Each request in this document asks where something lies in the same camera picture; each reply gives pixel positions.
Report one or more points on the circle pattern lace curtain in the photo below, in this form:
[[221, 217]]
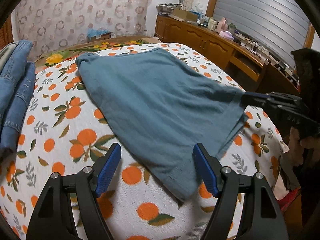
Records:
[[57, 24]]

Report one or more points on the long wooden sideboard cabinet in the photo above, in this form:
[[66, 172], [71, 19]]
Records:
[[248, 70]]

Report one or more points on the grey window roller shutter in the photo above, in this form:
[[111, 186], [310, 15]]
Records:
[[280, 25]]

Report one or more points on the stack of newspapers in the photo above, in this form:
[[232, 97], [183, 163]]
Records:
[[167, 8]]

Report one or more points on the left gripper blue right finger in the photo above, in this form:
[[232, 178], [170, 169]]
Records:
[[208, 168]]

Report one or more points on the teal blue knit pants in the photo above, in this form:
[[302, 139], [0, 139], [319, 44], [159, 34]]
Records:
[[160, 108]]

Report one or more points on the folded blue denim jeans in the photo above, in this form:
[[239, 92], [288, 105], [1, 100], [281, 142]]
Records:
[[17, 86]]

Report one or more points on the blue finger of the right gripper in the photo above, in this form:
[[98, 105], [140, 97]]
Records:
[[253, 95]]

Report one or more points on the pink cloth bundle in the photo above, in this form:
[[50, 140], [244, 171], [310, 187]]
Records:
[[227, 35]]

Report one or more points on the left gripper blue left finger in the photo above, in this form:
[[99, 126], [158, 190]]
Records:
[[105, 167]]

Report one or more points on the brown cardboard box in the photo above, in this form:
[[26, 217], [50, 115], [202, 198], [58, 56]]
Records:
[[183, 15]]

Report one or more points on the right hand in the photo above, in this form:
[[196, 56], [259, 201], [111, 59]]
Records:
[[297, 147]]

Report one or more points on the pink figurine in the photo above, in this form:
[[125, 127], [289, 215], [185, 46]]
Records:
[[222, 25]]

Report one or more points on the cardboard box with blue bag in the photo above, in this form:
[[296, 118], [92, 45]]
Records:
[[98, 34]]

